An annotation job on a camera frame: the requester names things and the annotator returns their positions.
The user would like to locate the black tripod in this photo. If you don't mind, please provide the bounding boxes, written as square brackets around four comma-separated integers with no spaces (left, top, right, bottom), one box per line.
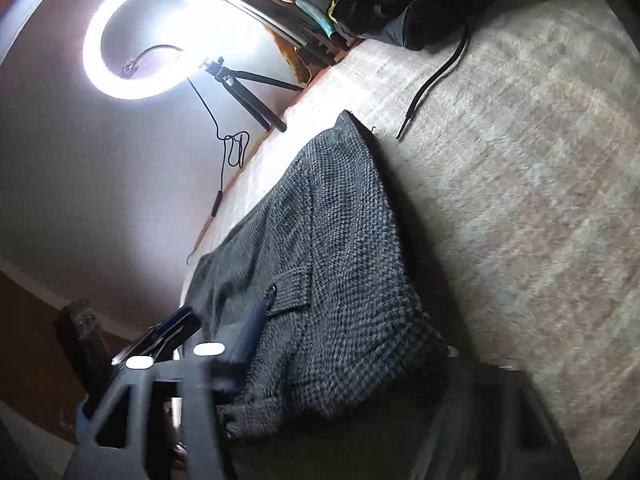
[197,57,306,134]

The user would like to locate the black ring light cable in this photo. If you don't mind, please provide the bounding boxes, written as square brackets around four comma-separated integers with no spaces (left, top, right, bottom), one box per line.
[186,77,251,266]

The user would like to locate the teal curved object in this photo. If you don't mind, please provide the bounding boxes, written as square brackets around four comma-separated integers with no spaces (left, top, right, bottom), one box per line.
[295,0,342,41]

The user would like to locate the grey checked pants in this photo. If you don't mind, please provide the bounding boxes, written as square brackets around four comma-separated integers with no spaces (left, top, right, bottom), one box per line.
[182,110,451,442]

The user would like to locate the black gooseneck phone holder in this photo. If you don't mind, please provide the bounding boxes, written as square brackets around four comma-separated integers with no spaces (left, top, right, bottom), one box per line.
[120,44,188,77]

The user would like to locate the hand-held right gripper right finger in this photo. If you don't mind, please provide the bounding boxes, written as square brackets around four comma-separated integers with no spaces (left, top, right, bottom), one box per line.
[410,355,581,480]

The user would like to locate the beige patterned blanket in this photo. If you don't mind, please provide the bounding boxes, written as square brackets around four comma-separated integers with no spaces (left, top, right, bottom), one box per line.
[185,0,640,480]

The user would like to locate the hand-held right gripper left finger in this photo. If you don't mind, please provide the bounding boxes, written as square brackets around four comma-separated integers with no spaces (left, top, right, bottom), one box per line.
[70,285,277,480]

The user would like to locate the white ring light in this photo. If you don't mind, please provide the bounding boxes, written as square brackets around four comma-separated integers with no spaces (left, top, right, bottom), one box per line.
[82,0,273,101]

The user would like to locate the black strap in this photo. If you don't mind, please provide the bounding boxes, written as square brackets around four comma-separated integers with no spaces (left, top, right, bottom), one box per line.
[395,22,471,140]

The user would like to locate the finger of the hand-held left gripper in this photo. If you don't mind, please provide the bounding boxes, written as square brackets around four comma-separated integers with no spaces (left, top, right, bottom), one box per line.
[112,305,202,366]

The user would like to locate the black bag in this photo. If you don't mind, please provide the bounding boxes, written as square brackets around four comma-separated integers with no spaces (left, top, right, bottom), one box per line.
[332,0,521,52]

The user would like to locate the dark furniture piece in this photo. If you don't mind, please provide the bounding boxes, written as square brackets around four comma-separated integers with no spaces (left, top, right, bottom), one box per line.
[54,300,117,401]

